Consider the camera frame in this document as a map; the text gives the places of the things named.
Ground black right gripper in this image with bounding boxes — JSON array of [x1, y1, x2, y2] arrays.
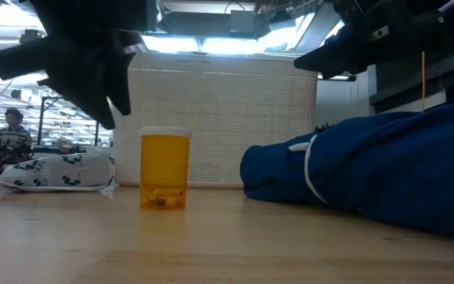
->
[[293, 0, 454, 80]]

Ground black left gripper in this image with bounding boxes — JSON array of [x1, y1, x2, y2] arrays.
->
[[0, 0, 158, 130]]

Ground blue cloth garment white drawstring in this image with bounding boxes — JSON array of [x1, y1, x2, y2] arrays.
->
[[239, 100, 454, 242]]

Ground white perforated plastic basket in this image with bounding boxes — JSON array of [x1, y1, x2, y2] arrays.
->
[[111, 52, 318, 189]]

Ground white cabinet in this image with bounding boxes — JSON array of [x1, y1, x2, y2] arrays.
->
[[316, 73, 370, 128]]

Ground black metal stand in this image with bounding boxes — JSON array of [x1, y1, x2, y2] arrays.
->
[[36, 96, 100, 148]]

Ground dark grey cabinet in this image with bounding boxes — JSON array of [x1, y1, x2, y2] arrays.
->
[[368, 35, 454, 115]]

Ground person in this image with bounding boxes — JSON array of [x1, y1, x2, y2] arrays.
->
[[0, 108, 33, 165]]

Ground white printed supply packet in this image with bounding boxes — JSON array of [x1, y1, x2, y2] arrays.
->
[[0, 151, 117, 193]]

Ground orange pill bottle white cap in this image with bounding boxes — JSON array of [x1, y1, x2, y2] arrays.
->
[[138, 125, 193, 211]]

